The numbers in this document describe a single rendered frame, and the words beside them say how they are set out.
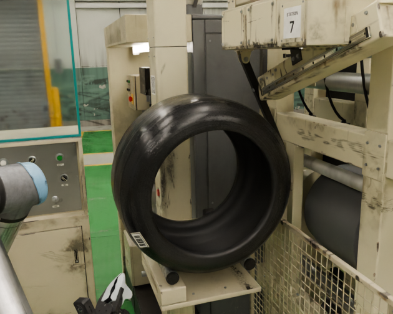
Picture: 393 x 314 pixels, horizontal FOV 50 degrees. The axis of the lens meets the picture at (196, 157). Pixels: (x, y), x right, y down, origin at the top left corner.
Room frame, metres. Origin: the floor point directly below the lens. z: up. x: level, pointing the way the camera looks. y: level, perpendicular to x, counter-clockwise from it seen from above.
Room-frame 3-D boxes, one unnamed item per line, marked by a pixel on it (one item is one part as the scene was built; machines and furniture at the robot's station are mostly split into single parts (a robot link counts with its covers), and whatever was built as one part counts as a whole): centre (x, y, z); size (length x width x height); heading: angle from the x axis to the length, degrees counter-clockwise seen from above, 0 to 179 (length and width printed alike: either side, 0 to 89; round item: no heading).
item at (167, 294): (1.43, 0.14, 0.84); 0.36 x 0.09 x 0.06; 17
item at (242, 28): (1.44, -0.31, 1.71); 0.61 x 0.25 x 0.15; 17
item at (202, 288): (1.48, 0.01, 0.80); 0.37 x 0.36 x 0.02; 107
